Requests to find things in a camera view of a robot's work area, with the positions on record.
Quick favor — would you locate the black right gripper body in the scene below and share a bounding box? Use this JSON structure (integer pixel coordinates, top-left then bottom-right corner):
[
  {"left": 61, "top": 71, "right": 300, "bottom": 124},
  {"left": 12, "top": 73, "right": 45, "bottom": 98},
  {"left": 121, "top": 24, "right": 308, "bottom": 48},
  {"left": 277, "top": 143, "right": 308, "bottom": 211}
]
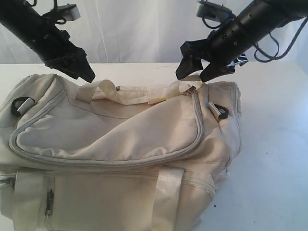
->
[{"left": 180, "top": 23, "right": 248, "bottom": 66}]

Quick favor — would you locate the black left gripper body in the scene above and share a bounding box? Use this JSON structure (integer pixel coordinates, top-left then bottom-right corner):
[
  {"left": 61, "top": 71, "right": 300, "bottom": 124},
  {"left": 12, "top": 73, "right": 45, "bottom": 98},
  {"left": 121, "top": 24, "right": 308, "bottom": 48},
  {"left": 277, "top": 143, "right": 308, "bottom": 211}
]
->
[{"left": 36, "top": 30, "right": 86, "bottom": 72}]

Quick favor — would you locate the gold zipper pull ring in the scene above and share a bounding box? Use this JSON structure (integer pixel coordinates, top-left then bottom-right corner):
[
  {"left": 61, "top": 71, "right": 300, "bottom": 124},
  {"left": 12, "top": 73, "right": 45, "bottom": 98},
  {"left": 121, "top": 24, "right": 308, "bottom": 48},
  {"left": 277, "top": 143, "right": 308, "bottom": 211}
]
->
[{"left": 183, "top": 86, "right": 204, "bottom": 96}]

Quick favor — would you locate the cream duffel bag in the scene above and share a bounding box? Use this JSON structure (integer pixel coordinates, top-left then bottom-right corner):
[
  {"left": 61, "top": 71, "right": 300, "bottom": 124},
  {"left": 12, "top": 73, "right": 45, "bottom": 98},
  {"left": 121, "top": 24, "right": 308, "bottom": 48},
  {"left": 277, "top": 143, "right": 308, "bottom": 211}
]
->
[{"left": 0, "top": 74, "right": 242, "bottom": 231}]

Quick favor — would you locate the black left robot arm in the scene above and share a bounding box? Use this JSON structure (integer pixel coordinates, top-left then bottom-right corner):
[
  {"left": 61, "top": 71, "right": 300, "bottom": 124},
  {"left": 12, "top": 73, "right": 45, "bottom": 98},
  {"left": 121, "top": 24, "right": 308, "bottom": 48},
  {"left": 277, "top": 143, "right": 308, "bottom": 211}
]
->
[{"left": 0, "top": 0, "right": 95, "bottom": 83}]

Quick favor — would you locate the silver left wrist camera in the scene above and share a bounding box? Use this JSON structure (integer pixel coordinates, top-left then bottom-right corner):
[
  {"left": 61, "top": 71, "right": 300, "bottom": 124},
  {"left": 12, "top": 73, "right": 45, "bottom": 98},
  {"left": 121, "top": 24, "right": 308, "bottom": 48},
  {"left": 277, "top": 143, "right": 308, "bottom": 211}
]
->
[{"left": 58, "top": 4, "right": 80, "bottom": 21}]

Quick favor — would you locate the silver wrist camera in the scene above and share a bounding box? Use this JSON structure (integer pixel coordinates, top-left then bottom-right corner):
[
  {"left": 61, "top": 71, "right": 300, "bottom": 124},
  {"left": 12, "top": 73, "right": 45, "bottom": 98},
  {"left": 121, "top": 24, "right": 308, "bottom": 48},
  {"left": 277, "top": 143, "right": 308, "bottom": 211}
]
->
[
  {"left": 58, "top": 4, "right": 80, "bottom": 21},
  {"left": 196, "top": 0, "right": 233, "bottom": 22}
]

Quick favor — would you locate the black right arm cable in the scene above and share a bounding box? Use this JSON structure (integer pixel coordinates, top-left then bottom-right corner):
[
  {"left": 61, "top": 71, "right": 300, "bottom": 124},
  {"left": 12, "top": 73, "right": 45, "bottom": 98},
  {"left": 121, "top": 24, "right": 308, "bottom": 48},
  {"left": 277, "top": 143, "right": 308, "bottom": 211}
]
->
[{"left": 251, "top": 14, "right": 308, "bottom": 63}]

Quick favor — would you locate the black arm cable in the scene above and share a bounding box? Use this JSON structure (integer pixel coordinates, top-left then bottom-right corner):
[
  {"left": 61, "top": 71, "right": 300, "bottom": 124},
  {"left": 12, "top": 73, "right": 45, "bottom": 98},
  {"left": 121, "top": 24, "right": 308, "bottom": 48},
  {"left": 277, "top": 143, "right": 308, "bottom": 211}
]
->
[
  {"left": 42, "top": 0, "right": 70, "bottom": 26},
  {"left": 251, "top": 14, "right": 308, "bottom": 63}
]

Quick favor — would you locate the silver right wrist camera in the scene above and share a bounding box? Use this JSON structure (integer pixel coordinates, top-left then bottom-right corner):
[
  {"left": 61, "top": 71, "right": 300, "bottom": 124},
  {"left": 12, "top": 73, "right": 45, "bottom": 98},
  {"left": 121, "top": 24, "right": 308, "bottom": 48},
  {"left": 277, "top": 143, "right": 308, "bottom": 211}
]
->
[{"left": 196, "top": 0, "right": 233, "bottom": 22}]

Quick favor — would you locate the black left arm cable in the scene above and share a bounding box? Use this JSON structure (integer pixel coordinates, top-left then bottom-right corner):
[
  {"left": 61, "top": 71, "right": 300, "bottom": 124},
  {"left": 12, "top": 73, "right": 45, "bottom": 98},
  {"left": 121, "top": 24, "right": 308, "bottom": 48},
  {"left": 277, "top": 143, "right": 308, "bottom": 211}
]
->
[{"left": 42, "top": 0, "right": 70, "bottom": 26}]

